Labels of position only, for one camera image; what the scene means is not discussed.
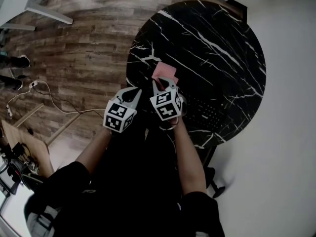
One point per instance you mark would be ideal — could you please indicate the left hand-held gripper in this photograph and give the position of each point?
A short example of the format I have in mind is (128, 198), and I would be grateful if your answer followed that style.
(116, 117)

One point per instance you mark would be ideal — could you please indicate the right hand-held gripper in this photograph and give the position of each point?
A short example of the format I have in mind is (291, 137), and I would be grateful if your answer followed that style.
(165, 106)

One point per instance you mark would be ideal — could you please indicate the pink cloth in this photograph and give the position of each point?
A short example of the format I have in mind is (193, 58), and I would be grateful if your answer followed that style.
(164, 70)

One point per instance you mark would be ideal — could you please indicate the black keyboard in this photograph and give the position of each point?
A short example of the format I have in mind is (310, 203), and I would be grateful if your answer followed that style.
(207, 112)

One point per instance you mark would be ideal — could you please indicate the person's left forearm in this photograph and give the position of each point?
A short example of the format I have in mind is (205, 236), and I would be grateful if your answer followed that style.
(93, 152)

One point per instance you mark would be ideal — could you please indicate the person's right forearm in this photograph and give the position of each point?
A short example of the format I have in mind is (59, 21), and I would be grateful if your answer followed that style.
(190, 162)

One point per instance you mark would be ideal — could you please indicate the person's black clothing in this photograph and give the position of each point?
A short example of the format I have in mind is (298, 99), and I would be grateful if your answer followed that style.
(133, 181)

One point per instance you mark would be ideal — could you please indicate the white plug adapter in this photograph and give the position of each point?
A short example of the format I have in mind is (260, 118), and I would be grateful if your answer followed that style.
(32, 84)

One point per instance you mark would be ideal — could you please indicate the light wooden table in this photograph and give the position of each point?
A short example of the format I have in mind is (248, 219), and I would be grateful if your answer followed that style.
(32, 144)

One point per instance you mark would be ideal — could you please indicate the black office chair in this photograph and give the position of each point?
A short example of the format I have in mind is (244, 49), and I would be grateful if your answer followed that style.
(217, 191)

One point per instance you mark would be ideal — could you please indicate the small white clipped device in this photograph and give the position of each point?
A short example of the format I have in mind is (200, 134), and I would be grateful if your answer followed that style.
(179, 206)

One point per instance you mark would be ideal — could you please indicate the dark framed screen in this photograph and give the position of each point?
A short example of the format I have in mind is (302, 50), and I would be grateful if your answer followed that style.
(7, 186)

